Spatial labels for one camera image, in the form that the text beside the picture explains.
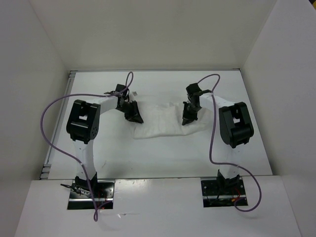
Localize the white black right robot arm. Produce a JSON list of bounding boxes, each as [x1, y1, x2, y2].
[[182, 90, 254, 194]]

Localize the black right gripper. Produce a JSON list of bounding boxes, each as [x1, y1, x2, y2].
[[182, 101, 200, 125]]

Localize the white pleated skirt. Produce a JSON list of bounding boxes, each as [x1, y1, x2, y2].
[[130, 102, 213, 139]]

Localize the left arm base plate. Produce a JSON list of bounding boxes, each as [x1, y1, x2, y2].
[[68, 179, 116, 210]]

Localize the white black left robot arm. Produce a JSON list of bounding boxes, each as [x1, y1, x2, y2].
[[66, 96, 144, 198]]

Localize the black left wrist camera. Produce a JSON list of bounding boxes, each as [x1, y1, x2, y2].
[[104, 84, 138, 100]]

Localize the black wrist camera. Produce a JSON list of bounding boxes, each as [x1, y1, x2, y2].
[[104, 84, 138, 100], [186, 83, 212, 100]]

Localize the aluminium table frame rail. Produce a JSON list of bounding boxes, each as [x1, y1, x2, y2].
[[39, 70, 77, 180]]

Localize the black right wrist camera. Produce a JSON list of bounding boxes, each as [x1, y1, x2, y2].
[[186, 83, 212, 100]]

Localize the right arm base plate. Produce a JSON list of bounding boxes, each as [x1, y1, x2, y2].
[[200, 178, 248, 208]]

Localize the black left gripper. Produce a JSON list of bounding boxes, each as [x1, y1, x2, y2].
[[117, 100, 143, 124]]

